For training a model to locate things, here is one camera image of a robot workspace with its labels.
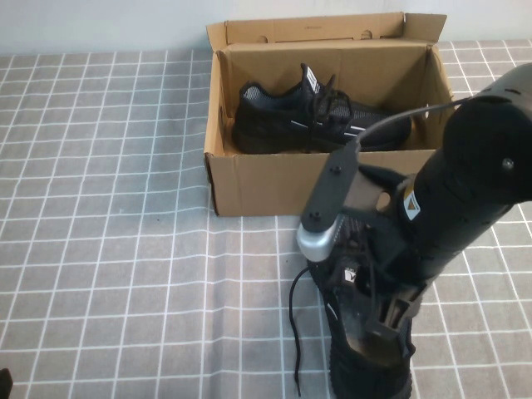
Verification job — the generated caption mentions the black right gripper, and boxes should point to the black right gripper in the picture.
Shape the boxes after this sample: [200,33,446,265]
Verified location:
[340,164,426,341]

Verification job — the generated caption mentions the black knit sneaker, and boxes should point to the black knit sneaker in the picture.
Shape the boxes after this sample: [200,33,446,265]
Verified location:
[231,62,416,155]
[288,215,418,399]

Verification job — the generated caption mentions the brown cardboard shoe box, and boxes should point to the brown cardboard shoe box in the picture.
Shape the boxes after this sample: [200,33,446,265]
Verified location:
[204,12,448,217]

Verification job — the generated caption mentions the black knit sneaker, tied laces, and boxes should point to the black knit sneaker, tied laces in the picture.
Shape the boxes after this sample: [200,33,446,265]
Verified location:
[231,62,416,155]

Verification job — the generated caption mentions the grey white-checked tablecloth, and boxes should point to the grey white-checked tablecloth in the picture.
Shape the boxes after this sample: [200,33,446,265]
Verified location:
[0,37,532,399]

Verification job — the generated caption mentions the black right camera cable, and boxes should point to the black right camera cable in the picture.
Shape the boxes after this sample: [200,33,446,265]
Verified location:
[355,97,473,146]

